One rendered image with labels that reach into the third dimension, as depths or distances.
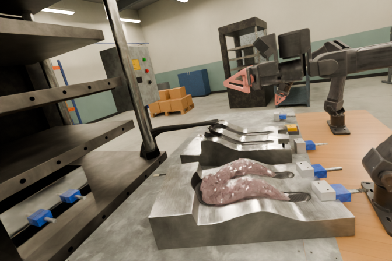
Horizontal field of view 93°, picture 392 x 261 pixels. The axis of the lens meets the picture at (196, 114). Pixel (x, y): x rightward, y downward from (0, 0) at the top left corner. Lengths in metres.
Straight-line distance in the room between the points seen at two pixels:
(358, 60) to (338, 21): 6.75
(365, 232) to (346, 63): 0.41
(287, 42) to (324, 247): 0.50
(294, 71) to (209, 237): 0.48
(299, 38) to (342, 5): 6.81
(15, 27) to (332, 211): 1.12
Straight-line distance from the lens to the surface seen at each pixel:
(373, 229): 0.69
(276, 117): 1.38
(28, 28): 0.97
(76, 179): 0.94
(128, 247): 0.69
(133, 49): 1.36
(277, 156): 0.83
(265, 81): 0.56
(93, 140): 0.98
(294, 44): 0.55
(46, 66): 1.63
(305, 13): 7.32
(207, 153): 0.89
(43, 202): 0.89
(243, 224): 0.56
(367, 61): 0.58
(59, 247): 0.87
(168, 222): 0.57
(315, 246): 0.62
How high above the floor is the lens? 1.26
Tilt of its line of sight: 14 degrees down
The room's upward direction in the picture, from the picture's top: 11 degrees counter-clockwise
